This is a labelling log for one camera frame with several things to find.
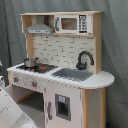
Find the wooden toy kitchen unit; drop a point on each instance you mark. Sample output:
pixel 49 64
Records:
pixel 62 50

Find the black toy stovetop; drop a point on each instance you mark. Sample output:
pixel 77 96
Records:
pixel 40 68

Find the grey range hood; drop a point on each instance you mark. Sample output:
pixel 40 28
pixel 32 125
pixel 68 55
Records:
pixel 40 27

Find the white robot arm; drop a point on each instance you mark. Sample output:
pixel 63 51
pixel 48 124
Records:
pixel 11 115

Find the toy microwave with door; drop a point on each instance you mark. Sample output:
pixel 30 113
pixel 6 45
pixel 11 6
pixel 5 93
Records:
pixel 73 24

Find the grey toy sink basin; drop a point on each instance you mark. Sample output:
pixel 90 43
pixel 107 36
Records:
pixel 72 74

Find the black toy faucet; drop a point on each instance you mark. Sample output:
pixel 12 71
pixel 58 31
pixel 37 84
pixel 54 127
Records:
pixel 82 64

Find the white cabinet door with dispenser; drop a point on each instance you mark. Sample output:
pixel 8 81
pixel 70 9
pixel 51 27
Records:
pixel 63 106

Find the red stove knob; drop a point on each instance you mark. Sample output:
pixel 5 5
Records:
pixel 34 84
pixel 16 79

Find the right red stove knob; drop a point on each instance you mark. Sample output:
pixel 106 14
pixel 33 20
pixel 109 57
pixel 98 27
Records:
pixel 34 84

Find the small metal cooking pot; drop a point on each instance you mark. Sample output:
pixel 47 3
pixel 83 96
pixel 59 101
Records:
pixel 31 61

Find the left red stove knob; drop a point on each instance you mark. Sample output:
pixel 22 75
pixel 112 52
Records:
pixel 16 79

